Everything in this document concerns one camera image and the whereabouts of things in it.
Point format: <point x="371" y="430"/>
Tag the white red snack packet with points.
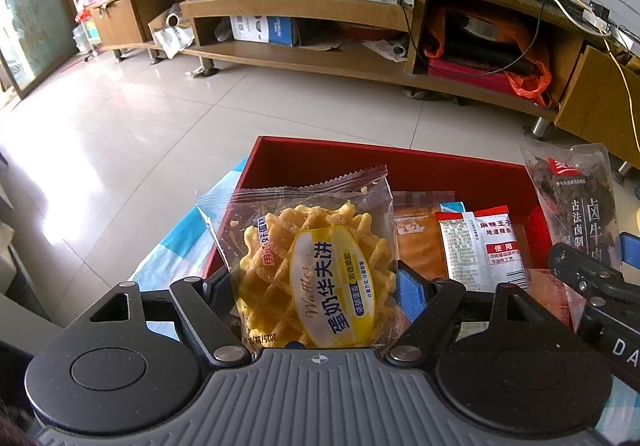
<point x="465" y="246"/>

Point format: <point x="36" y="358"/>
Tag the black appliance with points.
<point x="480" y="50"/>

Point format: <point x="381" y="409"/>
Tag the flat red box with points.
<point x="465" y="73"/>

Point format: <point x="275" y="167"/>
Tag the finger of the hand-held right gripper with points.
<point x="631" y="253"/>
<point x="587" y="276"/>

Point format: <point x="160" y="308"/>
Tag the clear waffle packet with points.
<point x="300" y="266"/>

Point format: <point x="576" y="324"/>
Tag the white paper bag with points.
<point x="172" y="40"/>

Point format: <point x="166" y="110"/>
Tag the blue white carton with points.
<point x="265" y="29"/>

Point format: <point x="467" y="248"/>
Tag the orange snack packet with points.
<point x="415" y="241"/>

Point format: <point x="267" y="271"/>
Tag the blue white snack packet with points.
<point x="452" y="207"/>

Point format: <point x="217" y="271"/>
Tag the clear dark beef packet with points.
<point x="580" y="196"/>

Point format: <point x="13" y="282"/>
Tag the white plastic cart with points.
<point x="86" y="38"/>

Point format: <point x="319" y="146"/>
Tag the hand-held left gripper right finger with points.
<point x="414" y="296"/>

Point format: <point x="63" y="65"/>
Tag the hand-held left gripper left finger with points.
<point x="220" y="288"/>

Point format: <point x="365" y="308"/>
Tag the clear gold red snack packet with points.
<point x="547" y="296"/>

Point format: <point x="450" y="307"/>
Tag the black plug adapter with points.
<point x="600" y="9"/>

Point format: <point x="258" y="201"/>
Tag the orange plastic bag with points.
<point x="530" y="80"/>

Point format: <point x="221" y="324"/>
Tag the white power strip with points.
<point x="624" y="35"/>

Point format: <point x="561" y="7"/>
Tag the red box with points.
<point x="465" y="73"/>
<point x="375" y="165"/>

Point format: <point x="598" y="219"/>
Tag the glass sliding door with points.
<point x="30" y="0"/>

